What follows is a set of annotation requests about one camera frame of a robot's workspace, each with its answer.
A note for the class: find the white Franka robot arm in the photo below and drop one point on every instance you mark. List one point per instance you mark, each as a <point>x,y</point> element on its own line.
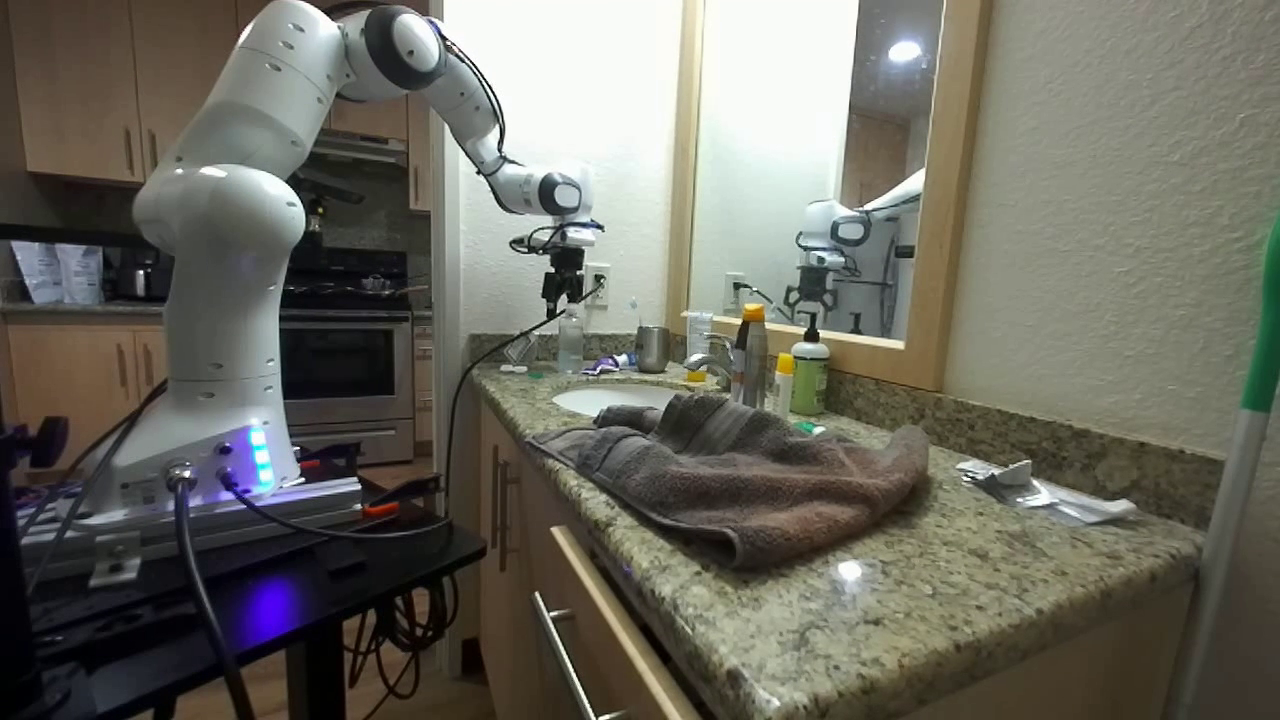
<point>223,215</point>

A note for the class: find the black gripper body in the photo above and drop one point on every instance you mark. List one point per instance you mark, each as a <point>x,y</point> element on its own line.
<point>562,251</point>

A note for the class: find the wooden vanity cabinet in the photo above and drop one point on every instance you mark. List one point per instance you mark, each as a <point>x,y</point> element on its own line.
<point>515,562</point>

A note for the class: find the open wooden vanity drawer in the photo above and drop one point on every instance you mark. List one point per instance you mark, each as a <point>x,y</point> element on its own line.
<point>604,626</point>

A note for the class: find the crumpled white wrapper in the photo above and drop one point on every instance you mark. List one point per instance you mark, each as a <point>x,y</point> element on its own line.
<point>1045,496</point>

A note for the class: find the black robot cart table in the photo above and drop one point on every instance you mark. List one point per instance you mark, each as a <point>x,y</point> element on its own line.
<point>264,602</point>

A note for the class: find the spray can with orange cap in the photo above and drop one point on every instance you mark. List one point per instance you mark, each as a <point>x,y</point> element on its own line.
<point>752,352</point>

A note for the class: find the black coffee maker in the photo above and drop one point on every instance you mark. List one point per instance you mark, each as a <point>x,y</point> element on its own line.
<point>133,276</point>

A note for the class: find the grey brown towel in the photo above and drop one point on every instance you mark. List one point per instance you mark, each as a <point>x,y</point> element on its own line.
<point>746,472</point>

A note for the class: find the white oval sink basin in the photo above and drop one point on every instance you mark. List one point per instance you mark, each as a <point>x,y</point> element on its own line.
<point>617,396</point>

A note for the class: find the green soap pump bottle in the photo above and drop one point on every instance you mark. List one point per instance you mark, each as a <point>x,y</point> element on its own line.
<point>808,372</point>

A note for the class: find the clear bottle with white cap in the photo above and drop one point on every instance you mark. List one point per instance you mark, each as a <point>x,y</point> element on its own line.
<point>572,345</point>

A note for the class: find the green and white pole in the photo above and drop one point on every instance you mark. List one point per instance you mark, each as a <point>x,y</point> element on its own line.
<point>1235,492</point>

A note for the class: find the wood framed wall mirror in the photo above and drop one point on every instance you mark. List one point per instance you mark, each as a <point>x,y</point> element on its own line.
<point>952,203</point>

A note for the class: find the stainless kitchen oven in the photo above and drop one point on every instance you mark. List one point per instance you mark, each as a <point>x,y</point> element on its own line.
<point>349,361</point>

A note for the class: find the wooden kitchen wall cabinets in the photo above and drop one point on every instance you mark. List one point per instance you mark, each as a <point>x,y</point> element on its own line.
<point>82,80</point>

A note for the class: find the small bottle with yellow cap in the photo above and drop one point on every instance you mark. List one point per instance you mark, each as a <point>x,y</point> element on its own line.
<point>787,384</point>

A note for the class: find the wooden kitchen base cabinet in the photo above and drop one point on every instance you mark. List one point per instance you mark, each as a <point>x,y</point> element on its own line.
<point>73,381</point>

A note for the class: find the chrome sink faucet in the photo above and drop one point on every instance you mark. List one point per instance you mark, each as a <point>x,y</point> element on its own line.
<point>714,361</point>

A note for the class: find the metal toothbrush cup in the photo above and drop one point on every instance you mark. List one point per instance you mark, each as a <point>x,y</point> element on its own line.
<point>650,348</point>

